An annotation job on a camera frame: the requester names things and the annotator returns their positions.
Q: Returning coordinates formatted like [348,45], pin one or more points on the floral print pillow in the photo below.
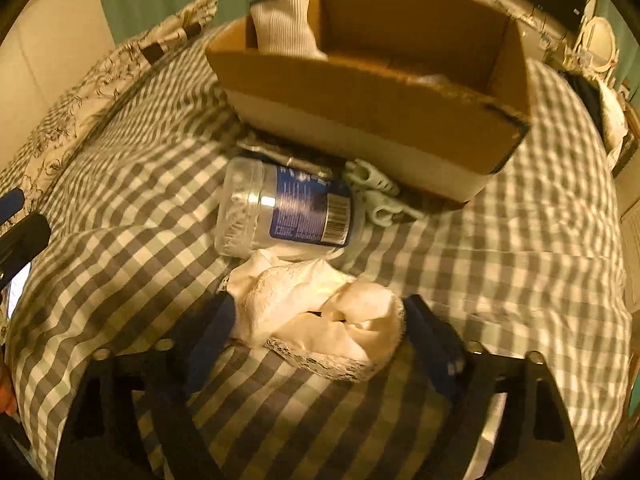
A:
[95,90]

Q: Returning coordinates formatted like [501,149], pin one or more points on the white plastic clip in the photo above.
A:
[382,195]

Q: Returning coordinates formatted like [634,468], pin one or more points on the dark cloth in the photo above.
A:
[592,100]

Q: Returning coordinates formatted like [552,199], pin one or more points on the brown cardboard box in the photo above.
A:
[380,125]

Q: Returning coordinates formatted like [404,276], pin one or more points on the white ribbed sock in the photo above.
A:
[287,22]

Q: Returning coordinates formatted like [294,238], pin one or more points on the silver foil packet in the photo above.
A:
[285,157]

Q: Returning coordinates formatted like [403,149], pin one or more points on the grey white checked blanket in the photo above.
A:
[525,260]

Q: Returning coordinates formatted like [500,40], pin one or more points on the person's left hand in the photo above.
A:
[6,390]

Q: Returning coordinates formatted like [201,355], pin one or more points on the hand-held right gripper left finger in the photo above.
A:
[209,341]

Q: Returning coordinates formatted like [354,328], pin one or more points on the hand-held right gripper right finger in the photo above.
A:
[434,355]

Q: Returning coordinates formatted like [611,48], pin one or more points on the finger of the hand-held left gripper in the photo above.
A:
[10,206]

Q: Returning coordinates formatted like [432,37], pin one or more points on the white round mirror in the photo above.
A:
[597,42]

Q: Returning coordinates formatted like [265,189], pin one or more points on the clear plastic jar blue label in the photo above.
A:
[290,205]

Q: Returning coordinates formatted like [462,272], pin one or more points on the cream padded headboard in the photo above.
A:
[45,50]

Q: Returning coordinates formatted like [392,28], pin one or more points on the cream lace-trimmed satin cloth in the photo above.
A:
[310,305]

